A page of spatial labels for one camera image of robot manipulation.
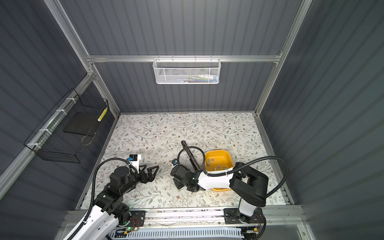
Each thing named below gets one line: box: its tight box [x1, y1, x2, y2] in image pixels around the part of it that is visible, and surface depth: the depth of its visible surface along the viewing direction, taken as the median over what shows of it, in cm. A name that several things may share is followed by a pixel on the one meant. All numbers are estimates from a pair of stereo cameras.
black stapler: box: [181, 140, 202, 171], surface depth 95 cm
